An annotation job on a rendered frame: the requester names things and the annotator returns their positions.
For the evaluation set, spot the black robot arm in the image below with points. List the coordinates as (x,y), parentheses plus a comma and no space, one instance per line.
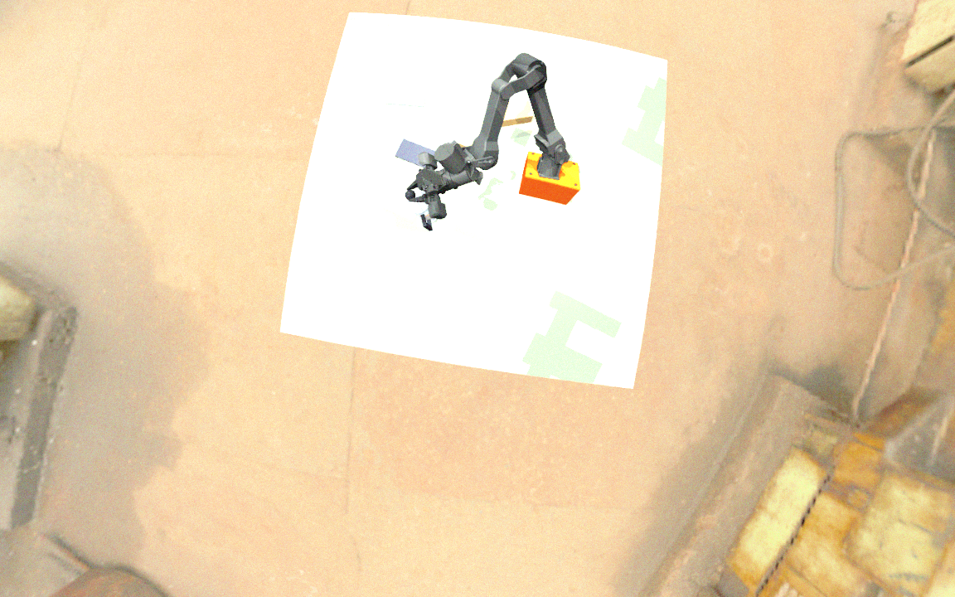
(461,163)

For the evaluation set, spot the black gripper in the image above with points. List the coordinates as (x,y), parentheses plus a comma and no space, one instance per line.
(436,208)

